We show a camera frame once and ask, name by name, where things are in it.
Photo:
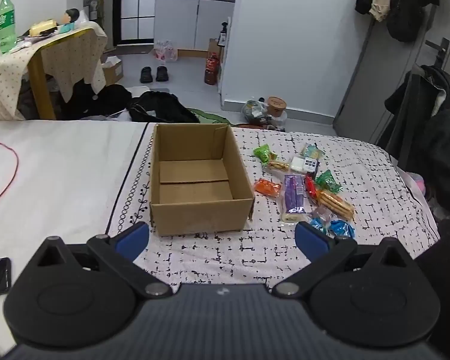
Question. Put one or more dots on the black slipper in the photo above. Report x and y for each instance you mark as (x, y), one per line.
(146, 75)
(162, 74)

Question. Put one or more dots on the instant noodle cup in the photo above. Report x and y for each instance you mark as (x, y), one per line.
(276, 105)

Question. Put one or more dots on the plastic trash bag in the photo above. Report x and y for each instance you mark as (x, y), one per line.
(253, 110)

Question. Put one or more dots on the dark green snack packet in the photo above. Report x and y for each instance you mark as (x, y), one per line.
(328, 182)

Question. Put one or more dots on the doll figure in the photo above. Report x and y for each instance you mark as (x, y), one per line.
(70, 17)

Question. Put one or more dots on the brown carton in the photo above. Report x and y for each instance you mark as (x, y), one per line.
(213, 48)

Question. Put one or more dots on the small white fan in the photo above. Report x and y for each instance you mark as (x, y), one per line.
(93, 7)

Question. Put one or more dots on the small golden snack packet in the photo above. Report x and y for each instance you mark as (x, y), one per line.
(278, 165)

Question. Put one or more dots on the black coats pile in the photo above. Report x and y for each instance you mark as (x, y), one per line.
(435, 138)

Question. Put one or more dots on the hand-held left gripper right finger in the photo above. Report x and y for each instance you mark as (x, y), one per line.
(311, 240)

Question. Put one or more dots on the grey door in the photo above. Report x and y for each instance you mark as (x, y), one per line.
(367, 93)

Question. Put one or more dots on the white kitchen cabinet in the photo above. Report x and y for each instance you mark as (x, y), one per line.
(176, 22)

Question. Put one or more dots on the green plastic bottle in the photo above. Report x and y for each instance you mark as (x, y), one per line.
(5, 22)

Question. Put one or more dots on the yellow box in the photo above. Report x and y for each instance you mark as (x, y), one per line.
(43, 28)

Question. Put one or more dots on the teal cookie packet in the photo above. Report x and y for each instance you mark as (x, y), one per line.
(312, 151)

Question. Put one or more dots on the green rug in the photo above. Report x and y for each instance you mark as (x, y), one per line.
(210, 117)

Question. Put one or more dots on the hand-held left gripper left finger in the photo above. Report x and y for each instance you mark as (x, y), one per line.
(131, 238)

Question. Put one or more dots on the blue wrapped candy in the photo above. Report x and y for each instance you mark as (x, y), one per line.
(341, 228)
(317, 225)

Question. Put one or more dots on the yellow wooden table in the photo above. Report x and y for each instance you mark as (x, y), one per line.
(41, 90)

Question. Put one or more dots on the black clothes pile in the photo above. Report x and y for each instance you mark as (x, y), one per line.
(97, 101)

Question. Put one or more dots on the black bag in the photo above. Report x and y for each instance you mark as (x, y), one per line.
(161, 107)

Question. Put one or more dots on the wooden table with dotted cloth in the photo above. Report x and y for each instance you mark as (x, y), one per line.
(71, 60)

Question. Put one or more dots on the purple snack packet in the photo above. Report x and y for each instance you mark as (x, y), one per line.
(294, 195)

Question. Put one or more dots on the cardboard box with paper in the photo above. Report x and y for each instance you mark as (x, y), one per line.
(112, 71)

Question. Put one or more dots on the white bed sheet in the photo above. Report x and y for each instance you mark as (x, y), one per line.
(67, 180)

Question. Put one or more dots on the orange snack packet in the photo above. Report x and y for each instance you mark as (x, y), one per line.
(266, 187)

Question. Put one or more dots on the light green snack packet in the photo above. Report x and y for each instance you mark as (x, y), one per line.
(263, 153)

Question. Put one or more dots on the black hanging coat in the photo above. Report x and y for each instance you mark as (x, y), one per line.
(408, 3)

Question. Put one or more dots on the white and black snack packet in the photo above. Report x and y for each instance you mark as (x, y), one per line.
(298, 164)

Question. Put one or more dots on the red cooking oil bottle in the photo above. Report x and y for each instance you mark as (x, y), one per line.
(211, 71)

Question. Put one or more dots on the red snack bar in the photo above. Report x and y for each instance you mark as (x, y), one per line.
(310, 186)

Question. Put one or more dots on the pink item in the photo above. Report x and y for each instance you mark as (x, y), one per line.
(418, 185)

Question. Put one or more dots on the white narrow shelf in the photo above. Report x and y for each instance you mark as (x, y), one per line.
(227, 63)

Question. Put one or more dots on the clear cracker packet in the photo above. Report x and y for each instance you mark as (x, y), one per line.
(335, 204)

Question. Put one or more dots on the pack of water bottles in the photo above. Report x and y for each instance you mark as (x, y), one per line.
(165, 50)

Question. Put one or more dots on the black spray bottle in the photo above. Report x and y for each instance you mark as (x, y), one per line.
(222, 35)

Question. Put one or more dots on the black framed glass door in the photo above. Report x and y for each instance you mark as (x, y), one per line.
(135, 30)

